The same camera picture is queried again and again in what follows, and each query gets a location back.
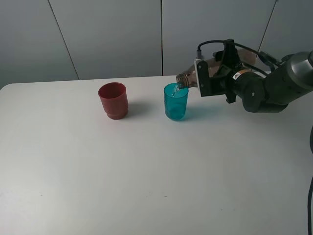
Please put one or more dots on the red plastic cup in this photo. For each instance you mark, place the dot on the red plastic cup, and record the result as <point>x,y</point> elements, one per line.
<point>114,100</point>

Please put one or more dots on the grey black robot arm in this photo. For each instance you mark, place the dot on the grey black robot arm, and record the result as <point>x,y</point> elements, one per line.
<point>290,80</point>

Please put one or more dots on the grey translucent water bottle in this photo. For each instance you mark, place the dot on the grey translucent water bottle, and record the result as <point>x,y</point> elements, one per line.
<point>188,78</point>

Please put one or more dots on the teal translucent plastic cup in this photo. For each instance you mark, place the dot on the teal translucent plastic cup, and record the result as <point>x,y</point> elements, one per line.
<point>175,101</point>

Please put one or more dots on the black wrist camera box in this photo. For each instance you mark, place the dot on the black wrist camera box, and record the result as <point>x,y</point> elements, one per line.
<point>206,78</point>

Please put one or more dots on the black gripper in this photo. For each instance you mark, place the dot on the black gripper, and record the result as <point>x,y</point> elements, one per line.
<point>233,82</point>

